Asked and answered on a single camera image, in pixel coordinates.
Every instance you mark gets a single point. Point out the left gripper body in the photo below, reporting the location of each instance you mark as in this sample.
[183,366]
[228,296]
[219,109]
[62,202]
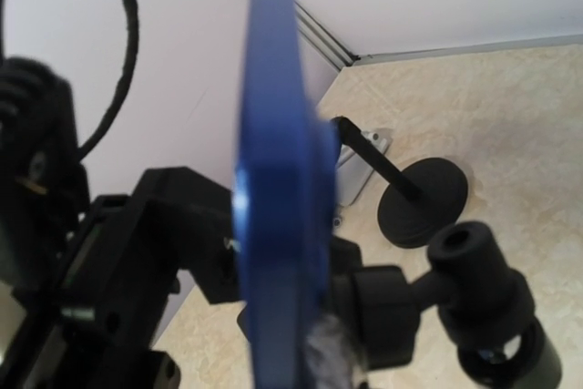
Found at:
[94,285]

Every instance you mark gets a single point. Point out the white folding phone stand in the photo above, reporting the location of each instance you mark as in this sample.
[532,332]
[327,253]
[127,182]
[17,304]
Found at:
[352,172]

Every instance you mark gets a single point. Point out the short black phone stand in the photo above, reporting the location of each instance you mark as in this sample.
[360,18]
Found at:
[419,200]

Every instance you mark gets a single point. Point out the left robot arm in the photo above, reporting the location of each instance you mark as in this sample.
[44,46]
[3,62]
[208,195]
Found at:
[40,150]

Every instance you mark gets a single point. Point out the blue phone on tall stand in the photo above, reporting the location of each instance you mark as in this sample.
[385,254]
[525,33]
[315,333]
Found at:
[283,199]

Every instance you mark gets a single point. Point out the tall black phone stand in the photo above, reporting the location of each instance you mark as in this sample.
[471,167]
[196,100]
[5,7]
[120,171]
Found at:
[317,317]

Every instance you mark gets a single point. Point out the left aluminium corner post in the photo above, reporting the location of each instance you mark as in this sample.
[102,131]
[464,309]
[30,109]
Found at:
[322,39]

